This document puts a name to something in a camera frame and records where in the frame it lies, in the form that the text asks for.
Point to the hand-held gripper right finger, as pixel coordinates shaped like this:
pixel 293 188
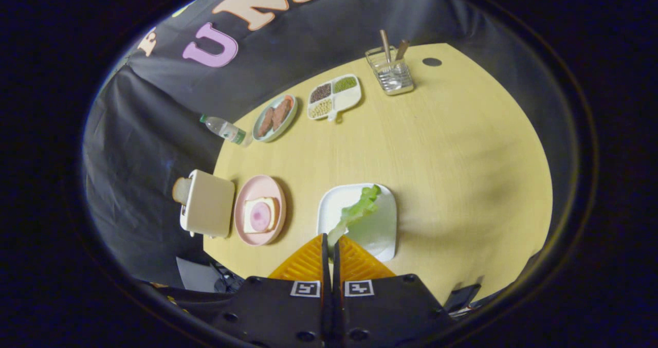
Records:
pixel 380 312

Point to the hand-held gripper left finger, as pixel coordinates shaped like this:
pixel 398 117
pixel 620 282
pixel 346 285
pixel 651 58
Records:
pixel 288 312

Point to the green lettuce leaf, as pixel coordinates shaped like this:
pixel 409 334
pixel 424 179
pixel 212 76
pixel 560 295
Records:
pixel 360 210

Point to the brown toast slice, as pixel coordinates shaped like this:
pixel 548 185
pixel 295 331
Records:
pixel 181 190

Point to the white square plate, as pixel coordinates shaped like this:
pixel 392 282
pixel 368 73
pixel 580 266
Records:
pixel 380 230

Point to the white bread slice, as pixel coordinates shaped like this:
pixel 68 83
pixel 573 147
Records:
pixel 248 227

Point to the grey mesh office chair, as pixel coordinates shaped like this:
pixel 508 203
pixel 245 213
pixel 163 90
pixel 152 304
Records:
pixel 198 276

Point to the pink ham slice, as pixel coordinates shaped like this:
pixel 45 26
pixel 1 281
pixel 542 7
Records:
pixel 260 217

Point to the pink round plate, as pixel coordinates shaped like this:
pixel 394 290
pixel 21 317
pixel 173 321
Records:
pixel 257 186

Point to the cream white toaster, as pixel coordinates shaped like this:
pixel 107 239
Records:
pixel 211 204

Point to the brown meat piece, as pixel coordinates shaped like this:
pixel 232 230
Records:
pixel 281 113
pixel 265 123

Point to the clear plastic water bottle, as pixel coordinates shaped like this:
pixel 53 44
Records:
pixel 223 128

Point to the pale blue oval plate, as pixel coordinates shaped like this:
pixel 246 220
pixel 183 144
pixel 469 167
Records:
pixel 290 116

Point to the white divided grain dish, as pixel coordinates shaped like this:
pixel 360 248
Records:
pixel 349 98

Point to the black backdrop cloth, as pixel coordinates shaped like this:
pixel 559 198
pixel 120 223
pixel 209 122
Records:
pixel 154 132

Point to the clear glass utensil holder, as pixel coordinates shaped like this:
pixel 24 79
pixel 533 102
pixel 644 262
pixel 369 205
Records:
pixel 396 80

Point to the wooden spoon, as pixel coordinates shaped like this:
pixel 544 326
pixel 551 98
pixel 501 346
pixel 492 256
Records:
pixel 402 50

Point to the wooden stick utensil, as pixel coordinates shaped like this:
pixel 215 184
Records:
pixel 385 44

